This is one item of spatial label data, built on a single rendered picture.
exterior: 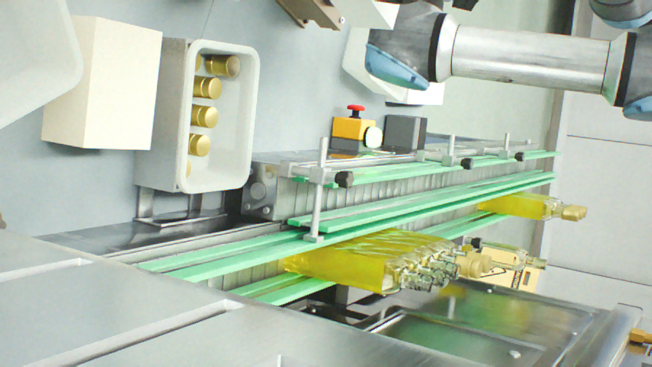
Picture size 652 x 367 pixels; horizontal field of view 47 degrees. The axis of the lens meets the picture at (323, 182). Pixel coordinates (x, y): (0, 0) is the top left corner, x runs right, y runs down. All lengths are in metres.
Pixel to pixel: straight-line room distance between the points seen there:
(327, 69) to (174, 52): 0.56
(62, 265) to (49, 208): 0.78
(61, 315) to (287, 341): 0.06
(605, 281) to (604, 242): 0.35
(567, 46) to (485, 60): 0.12
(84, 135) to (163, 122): 0.17
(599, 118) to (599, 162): 0.39
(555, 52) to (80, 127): 0.71
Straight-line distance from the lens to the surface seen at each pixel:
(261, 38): 1.38
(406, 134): 1.86
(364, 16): 0.99
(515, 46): 1.24
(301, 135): 1.53
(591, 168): 7.12
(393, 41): 1.25
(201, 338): 0.21
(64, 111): 1.00
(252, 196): 1.25
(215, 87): 1.18
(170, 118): 1.11
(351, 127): 1.61
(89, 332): 0.21
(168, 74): 1.11
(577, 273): 7.25
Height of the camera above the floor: 1.53
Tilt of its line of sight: 28 degrees down
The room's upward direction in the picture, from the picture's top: 100 degrees clockwise
